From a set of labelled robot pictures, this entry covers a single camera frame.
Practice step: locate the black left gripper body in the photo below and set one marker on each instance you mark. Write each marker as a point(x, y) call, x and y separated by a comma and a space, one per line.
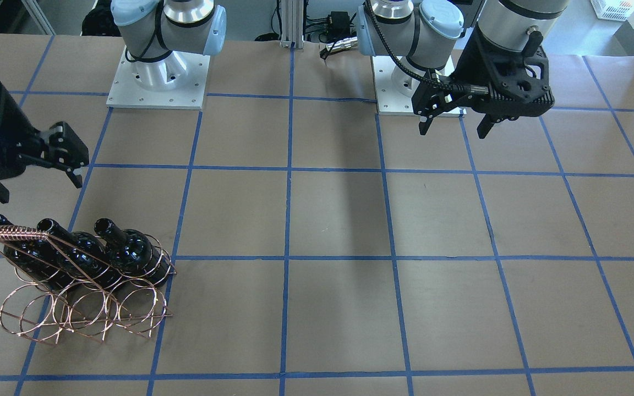
point(471, 63)

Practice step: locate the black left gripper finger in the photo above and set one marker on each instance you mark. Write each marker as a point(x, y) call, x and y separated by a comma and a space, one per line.
point(485, 125)
point(425, 121)

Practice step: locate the dark glass wine bottle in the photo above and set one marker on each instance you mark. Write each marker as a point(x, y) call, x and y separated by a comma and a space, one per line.
point(80, 254)

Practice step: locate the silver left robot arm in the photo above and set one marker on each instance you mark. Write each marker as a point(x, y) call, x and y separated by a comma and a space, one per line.
point(504, 23)

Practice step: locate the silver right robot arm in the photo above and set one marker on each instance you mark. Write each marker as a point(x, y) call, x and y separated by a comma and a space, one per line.
point(156, 32)

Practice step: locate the far wine bottle in basket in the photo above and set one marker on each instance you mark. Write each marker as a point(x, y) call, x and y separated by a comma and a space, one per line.
point(37, 258)

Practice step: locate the wine bottle in basket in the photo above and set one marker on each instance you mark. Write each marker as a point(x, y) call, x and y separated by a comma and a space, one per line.
point(37, 258)
point(131, 253)

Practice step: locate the near wine bottle in basket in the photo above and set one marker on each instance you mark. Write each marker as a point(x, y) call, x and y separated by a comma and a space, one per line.
point(131, 253)

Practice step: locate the copper wire wine basket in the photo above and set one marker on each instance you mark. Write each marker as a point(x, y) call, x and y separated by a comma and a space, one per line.
point(83, 308)

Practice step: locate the aluminium frame post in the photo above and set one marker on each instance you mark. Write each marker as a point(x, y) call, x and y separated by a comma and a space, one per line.
point(292, 19)

